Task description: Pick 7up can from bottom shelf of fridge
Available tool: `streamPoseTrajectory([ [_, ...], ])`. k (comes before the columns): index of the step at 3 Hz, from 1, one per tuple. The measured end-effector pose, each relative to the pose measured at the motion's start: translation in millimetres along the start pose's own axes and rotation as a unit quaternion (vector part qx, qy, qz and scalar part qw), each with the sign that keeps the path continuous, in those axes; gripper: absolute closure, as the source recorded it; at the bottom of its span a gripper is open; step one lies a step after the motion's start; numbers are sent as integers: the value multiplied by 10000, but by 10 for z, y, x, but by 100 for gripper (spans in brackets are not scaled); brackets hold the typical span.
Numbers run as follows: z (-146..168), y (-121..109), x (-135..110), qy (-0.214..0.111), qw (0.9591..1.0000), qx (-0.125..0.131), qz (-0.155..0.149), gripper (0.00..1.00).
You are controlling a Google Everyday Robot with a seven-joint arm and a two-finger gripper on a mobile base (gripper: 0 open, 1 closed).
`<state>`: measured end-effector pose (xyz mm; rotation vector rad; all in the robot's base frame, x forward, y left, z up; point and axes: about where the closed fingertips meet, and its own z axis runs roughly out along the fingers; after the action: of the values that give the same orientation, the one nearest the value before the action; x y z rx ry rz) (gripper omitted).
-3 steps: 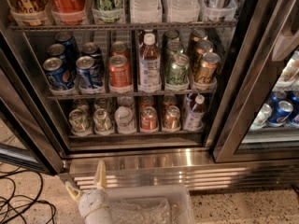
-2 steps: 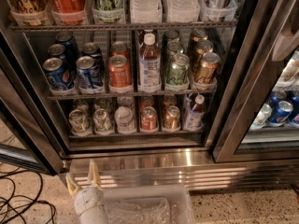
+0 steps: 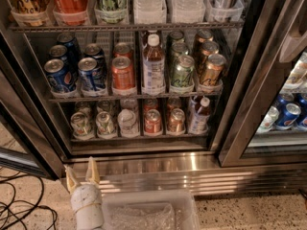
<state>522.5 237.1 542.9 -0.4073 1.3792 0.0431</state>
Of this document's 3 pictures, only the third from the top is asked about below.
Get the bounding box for Pepsi can behind glass door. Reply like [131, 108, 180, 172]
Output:
[275, 103, 301, 130]

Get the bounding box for copper can bottom shelf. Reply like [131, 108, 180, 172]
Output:
[167, 108, 185, 133]

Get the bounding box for Coca-Cola can top shelf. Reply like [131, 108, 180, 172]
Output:
[54, 0, 88, 26]

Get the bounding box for orange soda can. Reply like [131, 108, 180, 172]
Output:
[113, 42, 133, 59]
[111, 57, 136, 95]

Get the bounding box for green LaCroix can top shelf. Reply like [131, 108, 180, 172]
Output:
[95, 0, 128, 24]

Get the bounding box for green LaCroix can front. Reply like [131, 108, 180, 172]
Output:
[171, 55, 195, 93]

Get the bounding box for gold can front right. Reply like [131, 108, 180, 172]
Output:
[198, 54, 226, 90]

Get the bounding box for gold can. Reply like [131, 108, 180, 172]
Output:
[198, 54, 226, 90]
[196, 40, 221, 72]

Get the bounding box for glass fridge door right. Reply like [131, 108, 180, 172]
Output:
[219, 0, 307, 167]

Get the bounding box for middle green can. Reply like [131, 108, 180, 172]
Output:
[170, 42, 189, 66]

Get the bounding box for red soda can bottom shelf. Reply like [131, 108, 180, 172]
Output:
[145, 109, 161, 134]

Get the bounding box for black cables on floor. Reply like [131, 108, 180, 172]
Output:
[0, 167, 59, 230]

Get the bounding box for clear plastic bin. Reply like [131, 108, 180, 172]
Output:
[102, 190, 201, 230]

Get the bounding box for white can behind glass door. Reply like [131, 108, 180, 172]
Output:
[256, 106, 279, 133]

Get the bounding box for front left Pepsi can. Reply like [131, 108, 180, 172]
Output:
[44, 58, 77, 95]

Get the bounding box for tea bottle bottom shelf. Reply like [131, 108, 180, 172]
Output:
[188, 96, 210, 134]

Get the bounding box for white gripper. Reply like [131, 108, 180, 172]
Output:
[65, 157, 104, 230]

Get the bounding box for open fridge door left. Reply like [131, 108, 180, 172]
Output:
[0, 46, 66, 180]

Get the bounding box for yellow LaCroix can top shelf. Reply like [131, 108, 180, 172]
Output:
[9, 0, 53, 27]

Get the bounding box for silver can top shelf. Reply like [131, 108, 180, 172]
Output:
[209, 0, 243, 22]

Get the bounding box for rear orange soda can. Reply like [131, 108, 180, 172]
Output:
[113, 42, 133, 59]

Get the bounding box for middle gold can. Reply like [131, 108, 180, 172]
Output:
[196, 40, 221, 72]

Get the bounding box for orange soda can front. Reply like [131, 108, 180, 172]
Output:
[111, 57, 136, 95]

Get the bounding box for tea bottle white cap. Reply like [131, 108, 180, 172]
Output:
[142, 34, 165, 95]

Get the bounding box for rear left Pepsi can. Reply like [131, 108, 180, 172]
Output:
[49, 45, 78, 80]

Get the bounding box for stainless steel fridge body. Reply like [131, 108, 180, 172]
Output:
[0, 0, 307, 196]

